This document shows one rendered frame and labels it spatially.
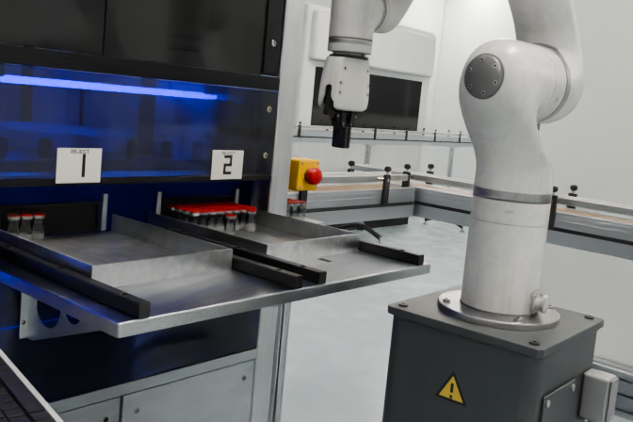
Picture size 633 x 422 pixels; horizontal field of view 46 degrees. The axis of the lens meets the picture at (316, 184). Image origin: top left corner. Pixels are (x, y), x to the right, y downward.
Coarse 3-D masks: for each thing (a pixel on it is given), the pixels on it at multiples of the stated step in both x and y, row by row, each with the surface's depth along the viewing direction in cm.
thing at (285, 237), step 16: (160, 224) 147; (176, 224) 144; (192, 224) 141; (256, 224) 166; (272, 224) 163; (288, 224) 159; (304, 224) 156; (320, 224) 154; (224, 240) 135; (240, 240) 132; (256, 240) 147; (272, 240) 149; (288, 240) 150; (304, 240) 135; (320, 240) 138; (336, 240) 142; (352, 240) 146; (288, 256) 132; (304, 256) 135
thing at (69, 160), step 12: (60, 156) 125; (72, 156) 126; (96, 156) 130; (60, 168) 125; (72, 168) 126; (96, 168) 130; (60, 180) 125; (72, 180) 127; (84, 180) 128; (96, 180) 130
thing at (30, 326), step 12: (24, 300) 123; (36, 300) 125; (24, 312) 123; (36, 312) 122; (60, 312) 117; (24, 324) 124; (36, 324) 122; (60, 324) 117; (72, 324) 115; (84, 324) 113; (24, 336) 124; (36, 336) 122; (48, 336) 120
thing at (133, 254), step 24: (120, 216) 142; (0, 240) 119; (24, 240) 114; (48, 240) 130; (72, 240) 132; (96, 240) 134; (120, 240) 136; (144, 240) 137; (168, 240) 132; (192, 240) 128; (72, 264) 105; (96, 264) 117; (120, 264) 105; (144, 264) 109; (168, 264) 112; (192, 264) 116; (216, 264) 119
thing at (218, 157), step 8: (216, 152) 150; (224, 152) 152; (232, 152) 153; (240, 152) 155; (216, 160) 150; (224, 160) 152; (232, 160) 154; (240, 160) 156; (216, 168) 151; (232, 168) 154; (240, 168) 156; (216, 176) 151; (224, 176) 153; (232, 176) 154; (240, 176) 156
